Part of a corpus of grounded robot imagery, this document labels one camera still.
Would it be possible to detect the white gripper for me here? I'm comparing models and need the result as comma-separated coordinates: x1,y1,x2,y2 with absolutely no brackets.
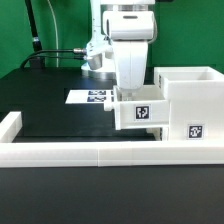
103,11,155,101

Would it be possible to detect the black pole stand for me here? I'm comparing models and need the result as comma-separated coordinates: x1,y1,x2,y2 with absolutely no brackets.
24,0,45,69

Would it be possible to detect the white drawer cabinet box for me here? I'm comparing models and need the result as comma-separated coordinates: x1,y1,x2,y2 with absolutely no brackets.
147,67,224,141

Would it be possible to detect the white thin cable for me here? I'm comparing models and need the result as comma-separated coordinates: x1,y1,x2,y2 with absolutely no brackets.
45,0,60,68

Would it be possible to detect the white U-shaped border frame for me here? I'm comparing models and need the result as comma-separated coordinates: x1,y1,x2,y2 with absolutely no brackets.
0,112,224,168

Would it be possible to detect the black cable with connector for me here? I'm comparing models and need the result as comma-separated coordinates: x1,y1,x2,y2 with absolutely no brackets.
20,47,88,69

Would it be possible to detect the marker tag sheet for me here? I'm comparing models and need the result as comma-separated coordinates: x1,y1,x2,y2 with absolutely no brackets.
65,89,114,104

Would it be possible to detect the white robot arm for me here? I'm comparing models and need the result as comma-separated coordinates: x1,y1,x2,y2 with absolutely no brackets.
81,0,167,100

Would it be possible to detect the white drawer tray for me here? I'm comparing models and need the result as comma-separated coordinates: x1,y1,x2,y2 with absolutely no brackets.
104,85,170,130

